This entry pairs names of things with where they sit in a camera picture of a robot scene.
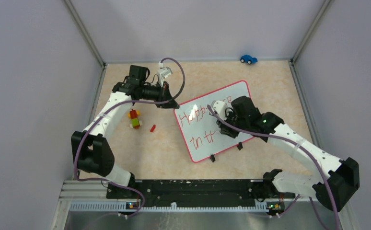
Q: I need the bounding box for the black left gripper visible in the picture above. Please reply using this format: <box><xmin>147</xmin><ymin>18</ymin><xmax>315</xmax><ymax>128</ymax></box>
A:
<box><xmin>140</xmin><ymin>80</ymin><xmax>180</xmax><ymax>109</ymax></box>

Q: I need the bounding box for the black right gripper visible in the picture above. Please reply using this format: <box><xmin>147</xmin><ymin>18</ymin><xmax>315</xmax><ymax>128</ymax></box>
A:
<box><xmin>217</xmin><ymin>109</ymin><xmax>249</xmax><ymax>138</ymax></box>

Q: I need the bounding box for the red framed whiteboard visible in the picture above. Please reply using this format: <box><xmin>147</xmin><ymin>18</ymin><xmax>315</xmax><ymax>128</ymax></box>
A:
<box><xmin>174</xmin><ymin>80</ymin><xmax>253</xmax><ymax>163</ymax></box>

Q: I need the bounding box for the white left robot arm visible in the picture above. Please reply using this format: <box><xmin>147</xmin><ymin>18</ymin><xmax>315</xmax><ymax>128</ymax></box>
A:
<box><xmin>71</xmin><ymin>63</ymin><xmax>179</xmax><ymax>198</ymax></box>

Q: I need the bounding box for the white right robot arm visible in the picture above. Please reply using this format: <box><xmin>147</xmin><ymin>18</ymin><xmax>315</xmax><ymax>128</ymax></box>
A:
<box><xmin>210</xmin><ymin>96</ymin><xmax>360</xmax><ymax>212</ymax></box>

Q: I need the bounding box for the colourful toy block figure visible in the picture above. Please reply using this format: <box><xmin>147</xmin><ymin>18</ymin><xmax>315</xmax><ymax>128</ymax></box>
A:
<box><xmin>128</xmin><ymin>109</ymin><xmax>142</xmax><ymax>129</ymax></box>

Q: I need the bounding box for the blue toy car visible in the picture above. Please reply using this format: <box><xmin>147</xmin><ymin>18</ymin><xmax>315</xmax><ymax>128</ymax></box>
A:
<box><xmin>240</xmin><ymin>55</ymin><xmax>258</xmax><ymax>65</ymax></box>

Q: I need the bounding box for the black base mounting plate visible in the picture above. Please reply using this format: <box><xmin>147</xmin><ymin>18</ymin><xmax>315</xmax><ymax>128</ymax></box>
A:
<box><xmin>106</xmin><ymin>179</ymin><xmax>296</xmax><ymax>207</ymax></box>

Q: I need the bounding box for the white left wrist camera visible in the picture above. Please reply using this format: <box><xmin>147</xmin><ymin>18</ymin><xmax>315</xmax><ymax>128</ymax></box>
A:
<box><xmin>157</xmin><ymin>62</ymin><xmax>173</xmax><ymax>86</ymax></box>

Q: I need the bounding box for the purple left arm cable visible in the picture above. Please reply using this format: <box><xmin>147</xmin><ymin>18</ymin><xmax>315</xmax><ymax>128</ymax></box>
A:
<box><xmin>73</xmin><ymin>57</ymin><xmax>186</xmax><ymax>219</ymax></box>

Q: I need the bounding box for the white slotted cable duct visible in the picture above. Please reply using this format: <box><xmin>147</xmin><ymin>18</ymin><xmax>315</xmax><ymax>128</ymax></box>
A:
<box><xmin>70</xmin><ymin>201</ymin><xmax>268</xmax><ymax>212</ymax></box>

